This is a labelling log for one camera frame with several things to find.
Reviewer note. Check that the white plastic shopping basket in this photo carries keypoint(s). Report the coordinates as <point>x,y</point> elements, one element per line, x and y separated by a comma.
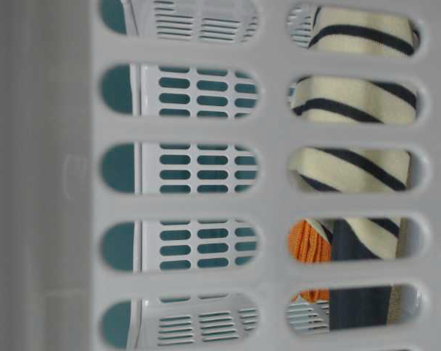
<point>55,207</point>

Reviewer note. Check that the cream navy striped slipper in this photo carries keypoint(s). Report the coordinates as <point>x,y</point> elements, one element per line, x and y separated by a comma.
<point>332,99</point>

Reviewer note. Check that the orange knitted cloth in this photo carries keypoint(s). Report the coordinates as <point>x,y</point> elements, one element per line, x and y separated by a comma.
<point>309,241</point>

